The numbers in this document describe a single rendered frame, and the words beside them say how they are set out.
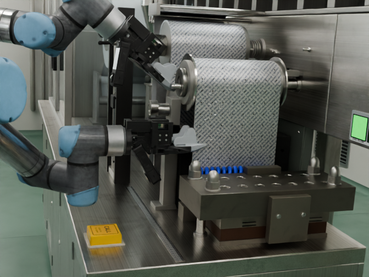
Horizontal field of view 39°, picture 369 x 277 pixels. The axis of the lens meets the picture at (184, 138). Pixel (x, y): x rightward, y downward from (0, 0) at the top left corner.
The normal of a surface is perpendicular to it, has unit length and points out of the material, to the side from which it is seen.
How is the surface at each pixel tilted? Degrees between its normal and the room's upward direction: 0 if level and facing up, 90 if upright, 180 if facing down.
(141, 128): 90
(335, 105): 90
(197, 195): 90
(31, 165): 109
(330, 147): 90
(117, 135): 61
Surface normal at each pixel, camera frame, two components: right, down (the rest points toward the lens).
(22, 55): 0.30, 0.21
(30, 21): -0.09, 0.18
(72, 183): -0.44, 0.16
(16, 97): 0.94, 0.04
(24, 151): 0.87, 0.20
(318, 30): -0.95, 0.02
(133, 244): 0.05, -0.98
